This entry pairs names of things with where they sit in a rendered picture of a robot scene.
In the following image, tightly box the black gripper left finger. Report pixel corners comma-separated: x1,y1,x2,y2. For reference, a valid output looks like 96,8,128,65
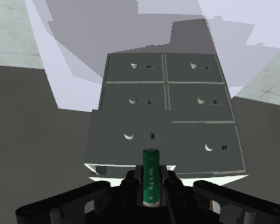
15,165,144,224

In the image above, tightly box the green aa battery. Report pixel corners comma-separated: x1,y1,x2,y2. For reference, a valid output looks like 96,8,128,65
143,149,159,206

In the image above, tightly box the grey drawer front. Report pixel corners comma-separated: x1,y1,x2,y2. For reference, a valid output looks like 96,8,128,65
106,54,164,83
102,85,166,110
168,85,234,124
173,126,244,176
165,54,223,84
84,109,176,176

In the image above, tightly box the grey chest of drawers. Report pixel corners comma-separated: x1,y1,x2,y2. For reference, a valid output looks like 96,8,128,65
89,53,249,187

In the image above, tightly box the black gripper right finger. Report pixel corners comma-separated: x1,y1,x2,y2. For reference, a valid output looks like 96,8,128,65
158,165,280,224

